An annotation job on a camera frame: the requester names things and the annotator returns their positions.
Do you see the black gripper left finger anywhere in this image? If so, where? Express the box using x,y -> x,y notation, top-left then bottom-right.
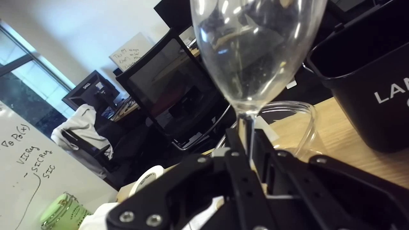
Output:
106,129 -> 265,230

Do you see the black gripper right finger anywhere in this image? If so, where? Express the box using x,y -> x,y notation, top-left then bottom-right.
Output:
256,130 -> 409,230

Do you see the clear wine glass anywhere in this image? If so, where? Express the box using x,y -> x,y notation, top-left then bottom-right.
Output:
189,0 -> 329,148

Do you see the black landfill bin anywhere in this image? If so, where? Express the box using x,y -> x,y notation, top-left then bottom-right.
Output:
307,0 -> 409,152

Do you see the white tape roll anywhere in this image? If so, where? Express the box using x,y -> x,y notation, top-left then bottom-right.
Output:
128,164 -> 165,195

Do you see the clear plastic bowl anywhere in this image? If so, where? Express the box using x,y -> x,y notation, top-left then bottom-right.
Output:
256,101 -> 321,161

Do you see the light green jar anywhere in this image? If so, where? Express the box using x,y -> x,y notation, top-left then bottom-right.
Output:
40,193 -> 90,230

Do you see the white jacket on chair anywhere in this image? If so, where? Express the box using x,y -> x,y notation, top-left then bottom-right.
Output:
51,103 -> 114,178

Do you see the black computer monitor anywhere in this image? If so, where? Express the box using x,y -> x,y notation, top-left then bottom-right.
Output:
63,70 -> 120,109

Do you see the large whiteboard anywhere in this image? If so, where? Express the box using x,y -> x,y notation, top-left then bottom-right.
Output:
0,103 -> 116,230

